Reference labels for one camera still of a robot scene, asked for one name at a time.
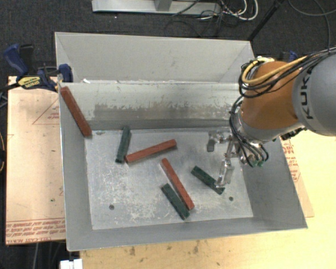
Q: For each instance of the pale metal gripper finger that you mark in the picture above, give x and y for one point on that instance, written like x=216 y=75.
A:
x=229 y=174
x=220 y=175

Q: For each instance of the dark green flat block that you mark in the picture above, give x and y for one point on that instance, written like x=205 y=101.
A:
x=175 y=202
x=204 y=176
x=123 y=144

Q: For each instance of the red-brown flat block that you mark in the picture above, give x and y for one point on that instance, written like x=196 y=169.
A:
x=151 y=151
x=177 y=183
x=75 y=111

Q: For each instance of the grey metal bin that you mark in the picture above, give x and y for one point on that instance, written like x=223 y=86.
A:
x=128 y=192

